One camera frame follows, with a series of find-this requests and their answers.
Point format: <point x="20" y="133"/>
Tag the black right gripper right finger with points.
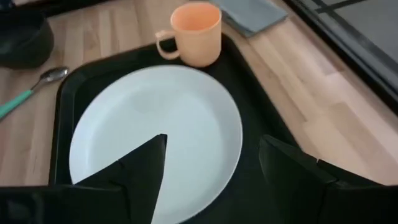
<point x="295" y="186"/>

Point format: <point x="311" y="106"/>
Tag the orange plastic mug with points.
<point x="199" y="40"/>

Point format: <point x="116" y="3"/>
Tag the grey napkin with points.
<point x="252" y="14"/>

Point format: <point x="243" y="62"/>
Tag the black bowl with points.
<point x="21" y="40"/>

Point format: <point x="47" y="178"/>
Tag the black plastic serving tray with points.
<point x="248" y="124"/>

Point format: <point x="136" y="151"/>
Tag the white round plate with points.
<point x="155" y="102"/>

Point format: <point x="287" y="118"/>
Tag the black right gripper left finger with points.
<point x="140" y="180"/>

